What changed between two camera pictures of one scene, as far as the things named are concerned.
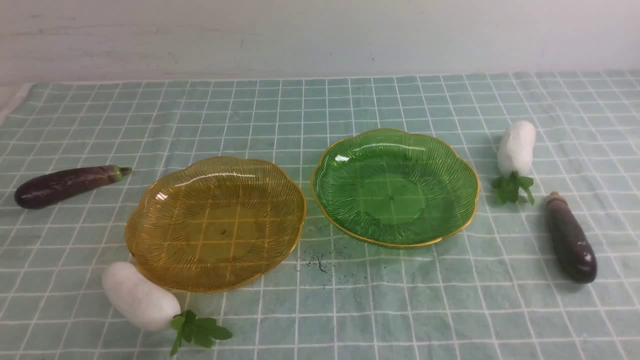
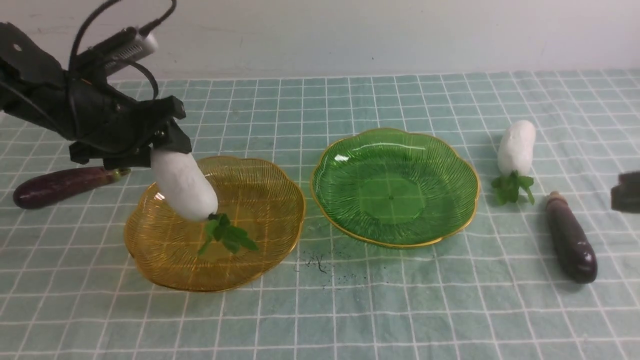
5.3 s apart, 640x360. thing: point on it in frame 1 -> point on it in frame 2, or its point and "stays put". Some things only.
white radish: (515, 159) stays put
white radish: (146, 305) -> (184, 183)
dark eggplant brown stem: (573, 248) stays put
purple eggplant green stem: (42, 189) stays put
